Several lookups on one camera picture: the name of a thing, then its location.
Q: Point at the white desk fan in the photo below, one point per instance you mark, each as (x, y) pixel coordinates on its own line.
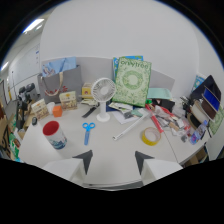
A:
(103, 96)

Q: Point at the cream house print box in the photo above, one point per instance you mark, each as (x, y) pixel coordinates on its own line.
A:
(68, 100)

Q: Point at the black laptop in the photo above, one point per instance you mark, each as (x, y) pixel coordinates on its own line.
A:
(207, 95)

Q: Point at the clear plastic bottle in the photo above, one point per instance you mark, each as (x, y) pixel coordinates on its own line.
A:
(198, 133)

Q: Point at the orange small box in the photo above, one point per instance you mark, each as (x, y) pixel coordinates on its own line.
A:
(57, 111)

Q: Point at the mint green folder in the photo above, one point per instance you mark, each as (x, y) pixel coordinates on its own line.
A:
(159, 93)

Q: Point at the cream patterned carton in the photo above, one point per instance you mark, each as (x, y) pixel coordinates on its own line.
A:
(39, 109)

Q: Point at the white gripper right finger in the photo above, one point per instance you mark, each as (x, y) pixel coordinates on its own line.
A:
(156, 168)

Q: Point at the grey partition panel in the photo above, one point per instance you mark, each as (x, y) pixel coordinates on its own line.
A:
(96, 68)

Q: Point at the yellow small box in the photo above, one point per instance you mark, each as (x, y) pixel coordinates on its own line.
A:
(87, 90)

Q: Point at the red wrapped stick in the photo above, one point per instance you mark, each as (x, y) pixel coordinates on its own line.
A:
(154, 118)

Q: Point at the yellow tape roll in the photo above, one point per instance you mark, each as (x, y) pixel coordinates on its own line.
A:
(151, 136)

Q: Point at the red rimmed patterned cup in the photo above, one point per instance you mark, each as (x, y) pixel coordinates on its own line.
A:
(55, 134)

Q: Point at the white rolled paper tube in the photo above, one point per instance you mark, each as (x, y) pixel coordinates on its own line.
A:
(130, 127)

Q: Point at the black comb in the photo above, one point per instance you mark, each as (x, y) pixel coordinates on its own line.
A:
(89, 111)

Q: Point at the blue paper bag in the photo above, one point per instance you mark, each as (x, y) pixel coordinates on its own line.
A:
(58, 66)

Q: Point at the green patterned gift bag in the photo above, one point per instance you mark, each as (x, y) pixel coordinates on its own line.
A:
(132, 81)

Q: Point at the white small cup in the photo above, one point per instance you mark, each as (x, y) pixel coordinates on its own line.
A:
(50, 108)

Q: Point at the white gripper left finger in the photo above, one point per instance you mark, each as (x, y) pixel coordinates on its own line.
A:
(68, 167)

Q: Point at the grey tote bag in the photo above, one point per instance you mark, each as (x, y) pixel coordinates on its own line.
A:
(61, 85)

